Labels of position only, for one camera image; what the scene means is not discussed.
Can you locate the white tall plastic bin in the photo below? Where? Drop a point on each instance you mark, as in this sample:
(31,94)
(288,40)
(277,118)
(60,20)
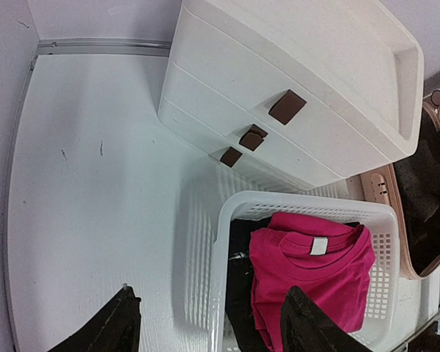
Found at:
(294,94)

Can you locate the white perforated plastic basket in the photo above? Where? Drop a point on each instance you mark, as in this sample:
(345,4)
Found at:
(379,219)

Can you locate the red garment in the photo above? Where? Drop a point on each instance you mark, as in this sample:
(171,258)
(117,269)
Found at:
(329,261)

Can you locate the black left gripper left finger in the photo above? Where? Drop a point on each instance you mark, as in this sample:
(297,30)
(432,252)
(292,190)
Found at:
(115,327)

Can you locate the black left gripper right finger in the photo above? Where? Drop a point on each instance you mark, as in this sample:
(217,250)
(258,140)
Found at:
(305,327)

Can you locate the black clothes stack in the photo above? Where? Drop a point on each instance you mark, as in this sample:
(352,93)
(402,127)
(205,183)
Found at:
(240,275)

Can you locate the grey dotted folded garment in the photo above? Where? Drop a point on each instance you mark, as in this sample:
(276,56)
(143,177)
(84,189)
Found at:
(418,181)

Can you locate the beige hard-shell suitcase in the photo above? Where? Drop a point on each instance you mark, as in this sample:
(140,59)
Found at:
(419,247)

